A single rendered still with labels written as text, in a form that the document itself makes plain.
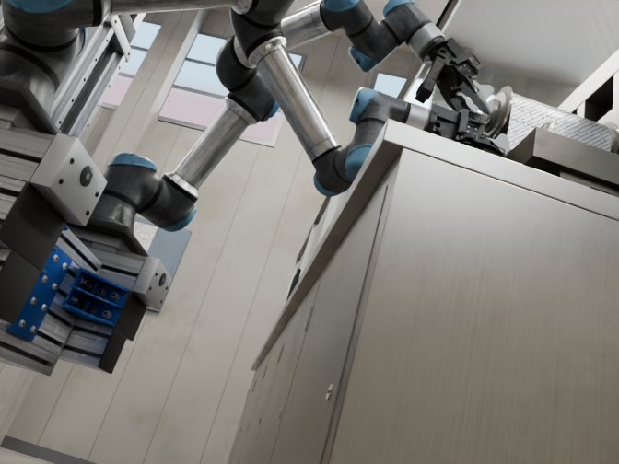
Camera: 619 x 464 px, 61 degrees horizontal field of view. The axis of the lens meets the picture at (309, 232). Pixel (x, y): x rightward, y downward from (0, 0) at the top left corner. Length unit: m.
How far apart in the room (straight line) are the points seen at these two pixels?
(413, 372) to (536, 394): 0.16
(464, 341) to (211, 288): 3.89
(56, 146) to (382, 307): 0.53
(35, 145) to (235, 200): 3.97
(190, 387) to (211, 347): 0.34
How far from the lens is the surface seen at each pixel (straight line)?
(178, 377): 4.36
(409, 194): 0.72
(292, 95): 1.15
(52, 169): 0.85
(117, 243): 1.33
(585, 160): 0.98
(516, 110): 1.25
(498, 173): 0.80
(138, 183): 1.43
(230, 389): 4.27
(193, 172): 1.50
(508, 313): 0.72
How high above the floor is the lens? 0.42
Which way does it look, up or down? 24 degrees up
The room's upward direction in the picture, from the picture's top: 17 degrees clockwise
